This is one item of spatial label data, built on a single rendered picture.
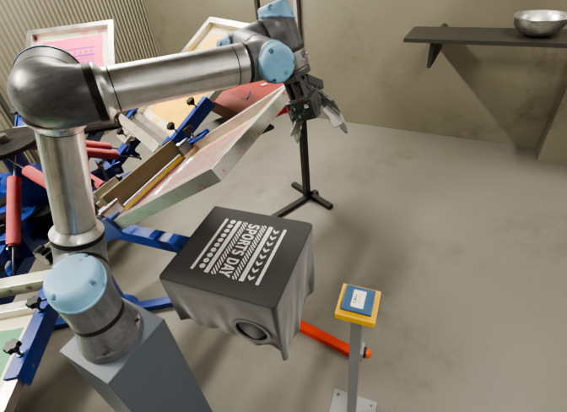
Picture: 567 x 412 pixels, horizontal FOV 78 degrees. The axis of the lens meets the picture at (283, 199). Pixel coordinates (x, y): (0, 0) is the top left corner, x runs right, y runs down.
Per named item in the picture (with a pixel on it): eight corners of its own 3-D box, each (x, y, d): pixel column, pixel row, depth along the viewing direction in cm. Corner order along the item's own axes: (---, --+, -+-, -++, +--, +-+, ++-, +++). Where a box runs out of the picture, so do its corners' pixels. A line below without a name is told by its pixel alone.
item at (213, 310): (287, 342, 147) (278, 288, 125) (279, 361, 140) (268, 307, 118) (193, 314, 162) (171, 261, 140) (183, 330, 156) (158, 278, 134)
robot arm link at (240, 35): (227, 46, 70) (273, 24, 72) (209, 36, 78) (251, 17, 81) (240, 82, 76) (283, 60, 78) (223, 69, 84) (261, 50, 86)
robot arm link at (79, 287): (68, 344, 75) (35, 306, 67) (67, 299, 85) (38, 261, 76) (126, 318, 79) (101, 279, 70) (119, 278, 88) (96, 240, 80)
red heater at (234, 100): (278, 85, 270) (276, 70, 262) (320, 100, 240) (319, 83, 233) (209, 111, 242) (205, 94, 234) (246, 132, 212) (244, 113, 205)
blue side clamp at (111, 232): (132, 224, 112) (116, 208, 109) (121, 235, 108) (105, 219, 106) (93, 244, 130) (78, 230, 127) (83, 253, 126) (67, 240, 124)
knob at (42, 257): (67, 252, 125) (50, 237, 122) (53, 263, 120) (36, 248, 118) (59, 256, 129) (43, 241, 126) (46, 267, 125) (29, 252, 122)
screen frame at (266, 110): (301, 86, 122) (295, 77, 120) (221, 181, 80) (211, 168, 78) (175, 164, 169) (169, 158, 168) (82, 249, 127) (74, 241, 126)
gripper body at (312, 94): (292, 126, 90) (274, 81, 84) (302, 111, 96) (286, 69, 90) (319, 120, 86) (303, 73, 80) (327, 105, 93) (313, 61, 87)
